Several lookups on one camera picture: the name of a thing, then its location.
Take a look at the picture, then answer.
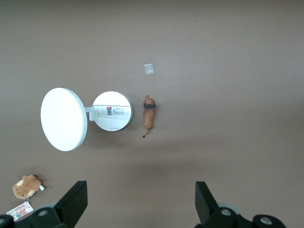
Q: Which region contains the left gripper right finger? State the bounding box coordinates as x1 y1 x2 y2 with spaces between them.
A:
195 181 286 228

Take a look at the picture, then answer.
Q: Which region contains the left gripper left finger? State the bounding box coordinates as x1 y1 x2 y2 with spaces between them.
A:
0 180 88 228

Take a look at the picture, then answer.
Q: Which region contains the brown lion figurine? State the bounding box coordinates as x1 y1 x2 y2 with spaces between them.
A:
142 95 158 139

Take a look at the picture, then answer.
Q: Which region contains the printed card tag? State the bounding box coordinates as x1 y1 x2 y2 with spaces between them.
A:
6 200 34 222

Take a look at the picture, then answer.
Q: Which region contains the white round desk lamp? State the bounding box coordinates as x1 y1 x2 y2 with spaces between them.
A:
40 87 134 152

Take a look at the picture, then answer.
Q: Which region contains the brown bear plush keychain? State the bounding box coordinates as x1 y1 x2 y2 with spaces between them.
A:
12 174 45 200

